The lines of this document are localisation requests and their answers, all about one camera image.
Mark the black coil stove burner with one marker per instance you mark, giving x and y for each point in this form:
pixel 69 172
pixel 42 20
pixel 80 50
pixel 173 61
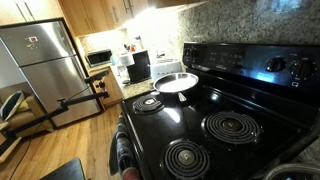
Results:
pixel 173 160
pixel 213 128
pixel 146 104

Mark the black electric stove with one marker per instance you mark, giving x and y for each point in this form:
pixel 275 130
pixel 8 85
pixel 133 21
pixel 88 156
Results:
pixel 186 120

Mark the black stove control knob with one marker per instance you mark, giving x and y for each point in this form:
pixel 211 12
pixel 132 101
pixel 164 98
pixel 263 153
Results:
pixel 301 68
pixel 187 52
pixel 276 64
pixel 195 53

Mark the white bowl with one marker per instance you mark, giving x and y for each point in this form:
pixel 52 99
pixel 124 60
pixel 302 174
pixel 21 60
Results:
pixel 175 82

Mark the white toaster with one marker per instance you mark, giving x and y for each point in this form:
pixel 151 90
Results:
pixel 165 70

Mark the black coffee maker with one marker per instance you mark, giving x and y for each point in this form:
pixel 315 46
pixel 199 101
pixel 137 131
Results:
pixel 140 66

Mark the white paper towel roll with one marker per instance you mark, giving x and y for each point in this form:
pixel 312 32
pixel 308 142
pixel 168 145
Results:
pixel 126 60

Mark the wooden base cabinet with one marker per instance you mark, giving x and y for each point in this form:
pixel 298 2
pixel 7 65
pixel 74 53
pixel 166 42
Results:
pixel 111 88

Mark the small orange container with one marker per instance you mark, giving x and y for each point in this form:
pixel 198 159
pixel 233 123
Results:
pixel 133 48

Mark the grey hanging kitchen towel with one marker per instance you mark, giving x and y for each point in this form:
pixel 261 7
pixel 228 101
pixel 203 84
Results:
pixel 125 146

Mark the silver microwave oven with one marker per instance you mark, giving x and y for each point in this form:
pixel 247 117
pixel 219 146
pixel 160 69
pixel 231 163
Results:
pixel 98 58

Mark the red hanging kitchen towel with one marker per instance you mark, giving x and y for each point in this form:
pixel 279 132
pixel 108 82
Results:
pixel 131 174

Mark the wooden upper kitchen cabinets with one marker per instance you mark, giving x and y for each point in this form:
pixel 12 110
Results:
pixel 90 15

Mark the stainless steel refrigerator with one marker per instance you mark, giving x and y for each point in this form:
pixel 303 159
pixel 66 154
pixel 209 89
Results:
pixel 53 76

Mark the black chair seat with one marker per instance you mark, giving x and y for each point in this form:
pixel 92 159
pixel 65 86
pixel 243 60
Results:
pixel 65 171

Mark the red white fridge magnet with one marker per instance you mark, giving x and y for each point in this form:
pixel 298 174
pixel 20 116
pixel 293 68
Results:
pixel 33 39

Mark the yellow cushion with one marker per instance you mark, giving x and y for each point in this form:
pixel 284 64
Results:
pixel 23 106

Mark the beige couch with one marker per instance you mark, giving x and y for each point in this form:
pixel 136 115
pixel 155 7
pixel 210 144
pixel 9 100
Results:
pixel 23 121

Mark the wooden cabinets above refrigerator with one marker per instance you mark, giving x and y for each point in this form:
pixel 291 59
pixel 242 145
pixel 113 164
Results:
pixel 40 8

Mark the striped blue cushion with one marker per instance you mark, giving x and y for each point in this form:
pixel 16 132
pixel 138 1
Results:
pixel 10 105

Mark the glass pot lid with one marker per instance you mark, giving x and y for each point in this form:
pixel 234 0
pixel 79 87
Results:
pixel 290 168

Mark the low wooden side table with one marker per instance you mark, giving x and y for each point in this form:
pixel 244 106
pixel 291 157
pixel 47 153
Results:
pixel 8 150

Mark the black articulated camera stand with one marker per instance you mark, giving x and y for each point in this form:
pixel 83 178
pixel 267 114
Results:
pixel 36 120

